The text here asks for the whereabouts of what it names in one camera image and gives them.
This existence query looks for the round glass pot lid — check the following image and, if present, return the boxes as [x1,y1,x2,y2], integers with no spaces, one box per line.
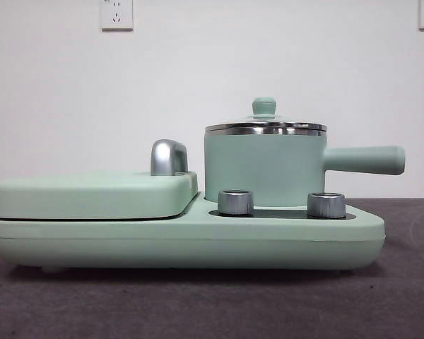
[204,97,329,137]

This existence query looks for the silver round control knob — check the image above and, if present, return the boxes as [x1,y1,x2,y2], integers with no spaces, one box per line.
[217,189,255,216]
[307,191,348,218]

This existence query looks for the mint green breakfast machine base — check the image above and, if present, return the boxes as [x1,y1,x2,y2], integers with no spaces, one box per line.
[0,193,387,275]

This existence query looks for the mint green hinged griddle lid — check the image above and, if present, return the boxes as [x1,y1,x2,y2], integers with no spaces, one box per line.
[0,169,200,218]

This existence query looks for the mint green pot with handle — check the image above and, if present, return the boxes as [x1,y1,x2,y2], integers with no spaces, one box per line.
[204,132,406,208]

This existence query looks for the chrome griddle lid handle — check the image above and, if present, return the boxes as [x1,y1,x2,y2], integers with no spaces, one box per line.
[150,138,189,177]

